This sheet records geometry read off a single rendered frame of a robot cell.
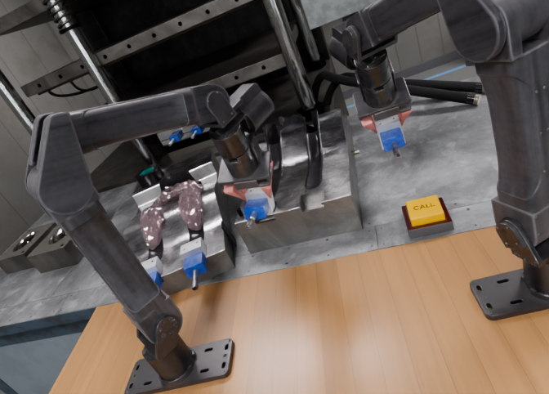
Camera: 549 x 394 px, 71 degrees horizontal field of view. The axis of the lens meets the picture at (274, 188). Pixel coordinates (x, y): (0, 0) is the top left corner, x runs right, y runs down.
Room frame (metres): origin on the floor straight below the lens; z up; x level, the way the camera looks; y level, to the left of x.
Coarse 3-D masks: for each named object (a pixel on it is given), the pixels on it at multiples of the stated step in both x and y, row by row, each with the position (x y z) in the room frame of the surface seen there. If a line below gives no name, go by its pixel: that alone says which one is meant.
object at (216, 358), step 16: (144, 352) 0.49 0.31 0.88; (176, 352) 0.48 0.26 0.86; (192, 352) 0.51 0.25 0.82; (208, 352) 0.50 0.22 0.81; (224, 352) 0.48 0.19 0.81; (144, 368) 0.53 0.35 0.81; (160, 368) 0.47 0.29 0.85; (176, 368) 0.47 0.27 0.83; (192, 368) 0.48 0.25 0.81; (208, 368) 0.47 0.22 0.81; (224, 368) 0.45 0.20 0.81; (128, 384) 0.51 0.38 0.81; (144, 384) 0.49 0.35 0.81; (160, 384) 0.48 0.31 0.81; (176, 384) 0.46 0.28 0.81; (192, 384) 0.46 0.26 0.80
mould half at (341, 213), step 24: (336, 120) 0.93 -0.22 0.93; (264, 144) 1.00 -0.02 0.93; (288, 144) 0.95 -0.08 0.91; (336, 144) 0.87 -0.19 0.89; (288, 168) 0.88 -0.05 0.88; (336, 168) 0.77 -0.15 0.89; (288, 192) 0.76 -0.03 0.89; (336, 192) 0.67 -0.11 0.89; (288, 216) 0.69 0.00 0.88; (312, 216) 0.67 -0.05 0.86; (336, 216) 0.66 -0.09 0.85; (360, 216) 0.67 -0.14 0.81; (264, 240) 0.71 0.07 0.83; (288, 240) 0.70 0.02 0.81
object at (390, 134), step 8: (384, 120) 0.75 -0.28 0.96; (392, 120) 0.74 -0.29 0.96; (384, 128) 0.73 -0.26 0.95; (392, 128) 0.73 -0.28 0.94; (400, 128) 0.72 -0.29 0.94; (384, 136) 0.71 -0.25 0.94; (392, 136) 0.69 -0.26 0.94; (400, 136) 0.68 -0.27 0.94; (384, 144) 0.70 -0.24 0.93; (392, 144) 0.68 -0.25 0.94; (400, 144) 0.69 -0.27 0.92
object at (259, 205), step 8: (248, 192) 0.72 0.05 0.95; (256, 192) 0.71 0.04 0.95; (264, 192) 0.71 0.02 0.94; (248, 200) 0.71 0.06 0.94; (256, 200) 0.70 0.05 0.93; (264, 200) 0.69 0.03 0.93; (272, 200) 0.72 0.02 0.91; (248, 208) 0.68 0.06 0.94; (256, 208) 0.67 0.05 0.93; (264, 208) 0.67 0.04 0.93; (272, 208) 0.71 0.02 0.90; (248, 216) 0.68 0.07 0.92; (256, 216) 0.66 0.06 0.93; (264, 216) 0.66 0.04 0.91; (248, 224) 0.62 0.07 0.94
